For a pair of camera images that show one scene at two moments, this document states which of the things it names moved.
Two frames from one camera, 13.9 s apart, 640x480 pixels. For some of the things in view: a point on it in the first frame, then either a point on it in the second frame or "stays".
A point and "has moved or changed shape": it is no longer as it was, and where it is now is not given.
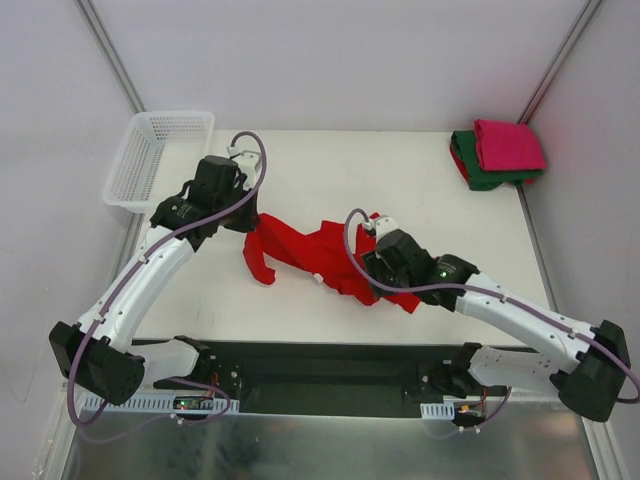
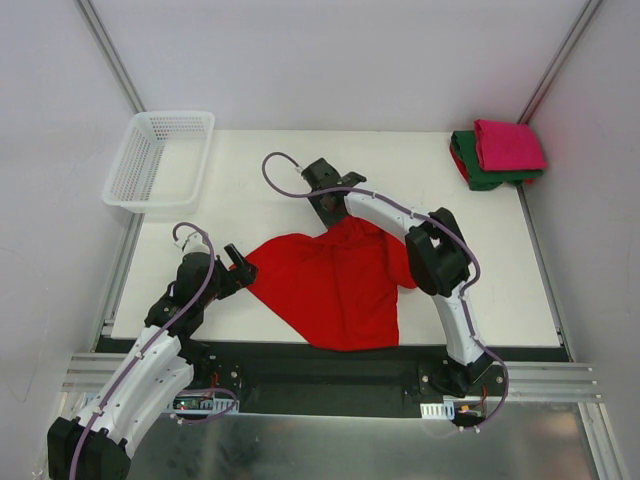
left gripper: [242, 218] to [232, 276]
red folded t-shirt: [459, 162] stays
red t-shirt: [271, 238] has moved or changed shape
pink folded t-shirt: [507, 146] stays
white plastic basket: [158, 155] stays
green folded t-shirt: [464, 143] stays
